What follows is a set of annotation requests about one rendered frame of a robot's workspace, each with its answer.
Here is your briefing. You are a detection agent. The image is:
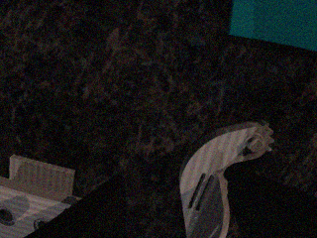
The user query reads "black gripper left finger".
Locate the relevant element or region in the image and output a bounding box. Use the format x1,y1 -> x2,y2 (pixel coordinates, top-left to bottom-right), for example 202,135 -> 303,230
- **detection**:
24,176 -> 127,238

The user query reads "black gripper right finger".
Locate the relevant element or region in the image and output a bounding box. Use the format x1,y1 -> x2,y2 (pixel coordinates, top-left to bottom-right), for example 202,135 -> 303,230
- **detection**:
227,167 -> 317,238

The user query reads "teal flat rectangular plate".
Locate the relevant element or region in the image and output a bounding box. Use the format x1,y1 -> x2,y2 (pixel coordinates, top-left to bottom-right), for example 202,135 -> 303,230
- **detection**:
227,0 -> 317,52

